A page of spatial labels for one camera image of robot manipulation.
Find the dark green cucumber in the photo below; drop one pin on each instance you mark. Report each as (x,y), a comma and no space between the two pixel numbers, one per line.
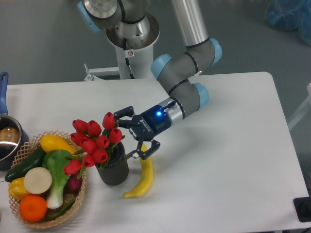
(32,161)

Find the red tulip bouquet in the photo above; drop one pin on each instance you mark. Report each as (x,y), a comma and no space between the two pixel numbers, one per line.
(100,145)

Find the orange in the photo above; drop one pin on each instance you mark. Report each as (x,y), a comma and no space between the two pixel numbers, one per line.
(33,208)

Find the green bok choy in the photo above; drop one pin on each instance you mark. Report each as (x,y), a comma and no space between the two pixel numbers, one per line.
(55,162)

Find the blue plastic bag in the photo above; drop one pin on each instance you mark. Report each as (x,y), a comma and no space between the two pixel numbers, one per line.
(291,15)

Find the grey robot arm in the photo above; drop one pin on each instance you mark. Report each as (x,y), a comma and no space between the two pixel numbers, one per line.
(184,97)

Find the green chili pepper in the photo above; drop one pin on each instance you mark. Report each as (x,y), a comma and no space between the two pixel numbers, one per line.
(60,212)

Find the round white radish slice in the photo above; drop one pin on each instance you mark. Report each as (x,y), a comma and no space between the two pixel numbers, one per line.
(37,180)

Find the yellow banana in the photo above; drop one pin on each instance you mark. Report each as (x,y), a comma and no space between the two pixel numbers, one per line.
(146,180)

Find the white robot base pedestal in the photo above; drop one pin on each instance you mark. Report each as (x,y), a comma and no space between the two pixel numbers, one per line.
(134,47)

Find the dark grey ribbed vase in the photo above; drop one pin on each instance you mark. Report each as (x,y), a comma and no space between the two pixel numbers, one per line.
(115,170)

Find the yellow squash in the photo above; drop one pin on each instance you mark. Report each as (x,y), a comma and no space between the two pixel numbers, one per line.
(53,142)

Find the blue saucepan with handle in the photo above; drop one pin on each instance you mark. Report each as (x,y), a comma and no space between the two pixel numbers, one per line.
(12,135)

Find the purple sweet potato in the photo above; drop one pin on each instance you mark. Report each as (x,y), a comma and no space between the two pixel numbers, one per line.
(74,183)

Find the black device at table edge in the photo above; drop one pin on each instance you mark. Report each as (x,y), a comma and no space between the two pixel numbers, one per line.
(303,208)

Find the yellow bell pepper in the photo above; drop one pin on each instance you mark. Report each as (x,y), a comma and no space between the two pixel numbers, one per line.
(17,189)

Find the white frame at right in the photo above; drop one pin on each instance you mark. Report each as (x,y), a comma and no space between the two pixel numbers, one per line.
(301,110)

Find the woven wicker basket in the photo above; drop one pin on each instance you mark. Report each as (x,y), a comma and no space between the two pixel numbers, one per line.
(23,153)

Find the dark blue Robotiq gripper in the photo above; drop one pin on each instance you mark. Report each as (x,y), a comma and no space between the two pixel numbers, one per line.
(144,126)

